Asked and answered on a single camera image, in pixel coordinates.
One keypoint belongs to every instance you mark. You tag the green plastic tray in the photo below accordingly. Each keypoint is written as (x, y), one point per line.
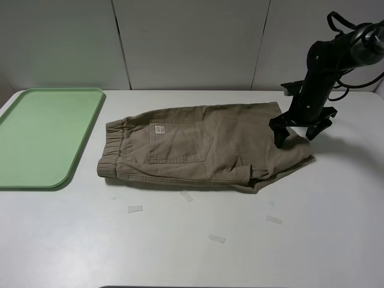
(42, 134)

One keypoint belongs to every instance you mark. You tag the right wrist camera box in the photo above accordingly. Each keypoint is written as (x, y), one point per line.
(292, 88)

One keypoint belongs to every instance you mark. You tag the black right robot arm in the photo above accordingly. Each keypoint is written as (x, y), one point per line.
(327, 62)

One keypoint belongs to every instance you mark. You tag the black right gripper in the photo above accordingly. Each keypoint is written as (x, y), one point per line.
(307, 109)

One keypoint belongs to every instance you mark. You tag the khaki shorts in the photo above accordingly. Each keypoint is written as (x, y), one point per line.
(228, 145)

